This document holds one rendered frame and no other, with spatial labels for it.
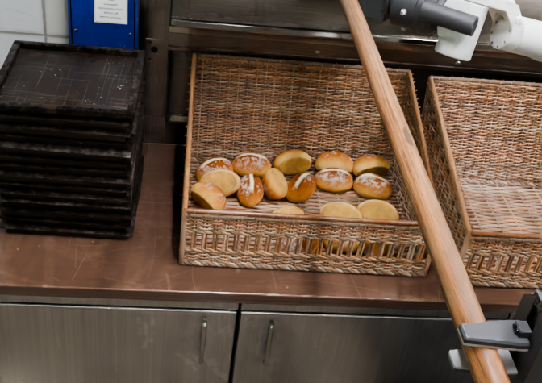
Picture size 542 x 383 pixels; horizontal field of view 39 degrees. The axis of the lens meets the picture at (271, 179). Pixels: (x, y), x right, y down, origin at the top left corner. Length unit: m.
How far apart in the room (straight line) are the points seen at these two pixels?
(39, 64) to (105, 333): 0.59
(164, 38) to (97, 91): 0.33
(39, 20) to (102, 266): 0.61
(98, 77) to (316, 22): 0.54
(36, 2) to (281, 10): 0.57
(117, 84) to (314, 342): 0.71
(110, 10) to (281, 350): 0.87
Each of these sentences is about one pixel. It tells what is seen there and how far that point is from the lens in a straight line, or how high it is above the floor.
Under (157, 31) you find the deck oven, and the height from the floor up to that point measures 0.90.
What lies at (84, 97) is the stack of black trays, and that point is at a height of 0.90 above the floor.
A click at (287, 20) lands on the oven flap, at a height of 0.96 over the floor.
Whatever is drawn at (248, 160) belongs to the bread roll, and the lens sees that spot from 1.90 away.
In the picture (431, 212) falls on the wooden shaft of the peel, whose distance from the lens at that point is 0.87.
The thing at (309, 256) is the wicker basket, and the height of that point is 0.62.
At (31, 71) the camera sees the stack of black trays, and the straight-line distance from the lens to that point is 1.70.
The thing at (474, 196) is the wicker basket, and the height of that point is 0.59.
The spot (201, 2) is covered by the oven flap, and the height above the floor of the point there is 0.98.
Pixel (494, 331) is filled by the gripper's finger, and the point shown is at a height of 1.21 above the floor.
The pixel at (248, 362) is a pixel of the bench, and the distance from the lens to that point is 1.78.
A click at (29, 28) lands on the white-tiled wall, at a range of 1.93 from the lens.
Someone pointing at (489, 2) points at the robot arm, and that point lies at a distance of 1.37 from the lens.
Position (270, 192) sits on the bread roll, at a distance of 1.82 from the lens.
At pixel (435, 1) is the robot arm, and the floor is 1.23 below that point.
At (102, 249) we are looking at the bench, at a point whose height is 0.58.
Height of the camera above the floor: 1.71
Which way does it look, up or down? 36 degrees down
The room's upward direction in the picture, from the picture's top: 8 degrees clockwise
